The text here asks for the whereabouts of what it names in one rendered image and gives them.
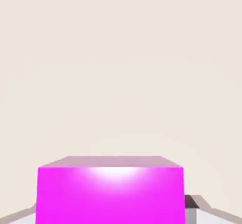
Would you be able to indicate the small magenta cube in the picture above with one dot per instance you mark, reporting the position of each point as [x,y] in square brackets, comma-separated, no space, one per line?
[109,195]

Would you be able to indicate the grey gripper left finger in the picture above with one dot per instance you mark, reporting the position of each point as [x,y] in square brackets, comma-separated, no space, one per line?
[20,216]

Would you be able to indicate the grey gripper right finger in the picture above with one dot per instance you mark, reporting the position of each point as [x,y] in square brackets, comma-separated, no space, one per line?
[200,212]

